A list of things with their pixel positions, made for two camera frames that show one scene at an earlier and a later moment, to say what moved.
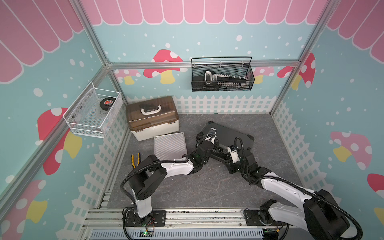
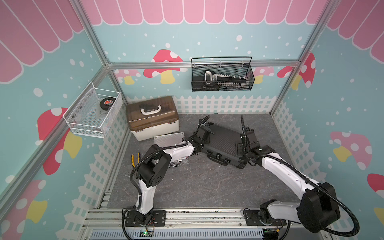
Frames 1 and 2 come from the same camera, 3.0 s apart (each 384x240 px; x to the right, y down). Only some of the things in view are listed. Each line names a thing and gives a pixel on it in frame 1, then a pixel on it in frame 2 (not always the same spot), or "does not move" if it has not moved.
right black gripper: [230, 164] → [238, 148]
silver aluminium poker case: [170, 146] does not move
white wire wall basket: [95, 112] does not move
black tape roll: [106, 102] does not move
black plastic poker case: [226, 137] does not move
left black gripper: [216, 146] → [207, 140]
